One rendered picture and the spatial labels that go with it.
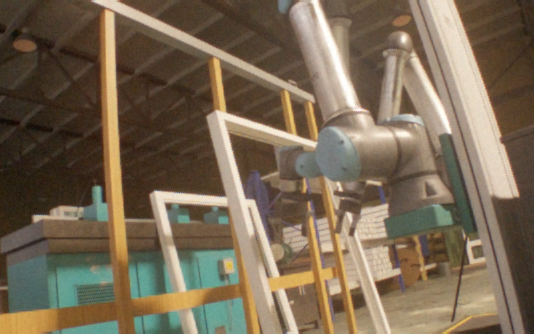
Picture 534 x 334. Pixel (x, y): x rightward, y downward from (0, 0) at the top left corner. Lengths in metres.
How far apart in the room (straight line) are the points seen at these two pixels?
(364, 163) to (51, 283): 2.36
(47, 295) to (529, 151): 2.73
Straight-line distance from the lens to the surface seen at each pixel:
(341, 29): 1.49
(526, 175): 1.10
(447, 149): 1.28
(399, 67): 1.82
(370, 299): 2.84
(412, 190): 1.15
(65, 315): 1.54
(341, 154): 1.06
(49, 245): 2.99
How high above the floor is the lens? 0.61
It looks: 16 degrees up
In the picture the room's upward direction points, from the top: 10 degrees counter-clockwise
